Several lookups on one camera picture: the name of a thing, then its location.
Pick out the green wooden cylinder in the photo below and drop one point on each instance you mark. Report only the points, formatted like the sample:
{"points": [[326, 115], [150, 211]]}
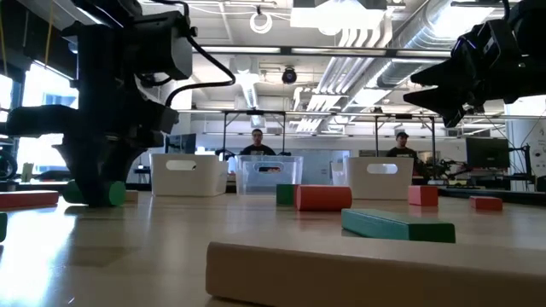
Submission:
{"points": [[117, 194]]}

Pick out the red wooden cube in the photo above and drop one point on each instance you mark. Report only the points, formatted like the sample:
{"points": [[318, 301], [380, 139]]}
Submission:
{"points": [[423, 196]]}

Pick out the long green wooden block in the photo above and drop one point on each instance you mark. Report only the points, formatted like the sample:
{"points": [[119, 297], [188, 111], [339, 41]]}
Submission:
{"points": [[396, 226]]}

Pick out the clear plastic bin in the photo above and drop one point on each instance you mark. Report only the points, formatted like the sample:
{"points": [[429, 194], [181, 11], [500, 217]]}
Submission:
{"points": [[268, 181]]}

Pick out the long natural wooden block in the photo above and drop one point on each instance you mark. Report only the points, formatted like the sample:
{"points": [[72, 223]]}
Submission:
{"points": [[375, 277]]}

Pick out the red wooden cylinder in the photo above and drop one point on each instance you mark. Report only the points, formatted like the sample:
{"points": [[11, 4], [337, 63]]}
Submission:
{"points": [[324, 198]]}

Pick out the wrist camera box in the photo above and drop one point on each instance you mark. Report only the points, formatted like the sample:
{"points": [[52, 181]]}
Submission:
{"points": [[162, 47], [478, 40]]}

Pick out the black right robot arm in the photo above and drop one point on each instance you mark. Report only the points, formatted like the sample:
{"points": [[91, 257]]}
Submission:
{"points": [[529, 21]]}

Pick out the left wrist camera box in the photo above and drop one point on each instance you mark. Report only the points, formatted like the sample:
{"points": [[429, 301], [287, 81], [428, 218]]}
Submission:
{"points": [[162, 47]]}

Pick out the white plastic bin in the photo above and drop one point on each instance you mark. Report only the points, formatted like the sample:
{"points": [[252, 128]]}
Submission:
{"points": [[379, 183], [187, 179]]}

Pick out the small yellow-green box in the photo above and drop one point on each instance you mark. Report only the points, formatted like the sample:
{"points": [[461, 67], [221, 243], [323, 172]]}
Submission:
{"points": [[27, 172]]}

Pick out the black workstation frame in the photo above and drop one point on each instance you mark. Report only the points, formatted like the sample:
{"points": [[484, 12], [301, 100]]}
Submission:
{"points": [[224, 128], [376, 136]]}

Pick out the small red wooden block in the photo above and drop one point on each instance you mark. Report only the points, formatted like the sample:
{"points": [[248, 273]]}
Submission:
{"points": [[486, 203]]}

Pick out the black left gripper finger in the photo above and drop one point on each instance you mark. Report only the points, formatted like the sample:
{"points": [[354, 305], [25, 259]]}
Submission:
{"points": [[83, 170], [117, 170]]}

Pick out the linear ceiling light fixture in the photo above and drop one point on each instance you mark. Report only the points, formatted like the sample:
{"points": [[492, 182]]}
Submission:
{"points": [[239, 50]]}

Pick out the black aluminium table frame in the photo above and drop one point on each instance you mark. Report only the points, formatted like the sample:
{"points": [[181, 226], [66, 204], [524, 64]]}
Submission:
{"points": [[85, 186]]}

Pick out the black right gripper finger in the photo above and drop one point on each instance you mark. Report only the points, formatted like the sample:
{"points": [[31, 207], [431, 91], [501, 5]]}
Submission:
{"points": [[448, 74], [448, 102]]}

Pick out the black background robot arm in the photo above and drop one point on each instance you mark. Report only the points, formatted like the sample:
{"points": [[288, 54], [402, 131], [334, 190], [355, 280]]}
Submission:
{"points": [[448, 167]]}

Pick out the long red wooden block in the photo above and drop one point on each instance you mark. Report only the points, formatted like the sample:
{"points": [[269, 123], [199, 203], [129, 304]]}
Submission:
{"points": [[25, 199]]}

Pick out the silver ventilation duct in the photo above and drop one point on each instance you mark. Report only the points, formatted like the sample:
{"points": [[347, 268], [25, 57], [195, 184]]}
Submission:
{"points": [[409, 42]]}

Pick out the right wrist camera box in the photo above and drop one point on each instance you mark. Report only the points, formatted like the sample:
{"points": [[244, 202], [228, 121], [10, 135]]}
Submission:
{"points": [[478, 40]]}

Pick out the green wooden cube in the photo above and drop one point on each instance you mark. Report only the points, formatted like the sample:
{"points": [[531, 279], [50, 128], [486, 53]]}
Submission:
{"points": [[285, 194]]}

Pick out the black computer monitor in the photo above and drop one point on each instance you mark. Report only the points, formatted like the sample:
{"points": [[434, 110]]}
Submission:
{"points": [[487, 152]]}

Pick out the black overhead camera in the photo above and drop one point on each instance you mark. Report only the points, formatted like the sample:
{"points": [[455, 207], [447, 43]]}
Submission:
{"points": [[289, 76]]}

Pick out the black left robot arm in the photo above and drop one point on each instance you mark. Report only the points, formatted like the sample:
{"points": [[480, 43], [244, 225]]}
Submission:
{"points": [[106, 10]]}

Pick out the person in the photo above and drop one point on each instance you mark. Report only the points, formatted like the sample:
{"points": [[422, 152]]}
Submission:
{"points": [[257, 143], [402, 147]]}

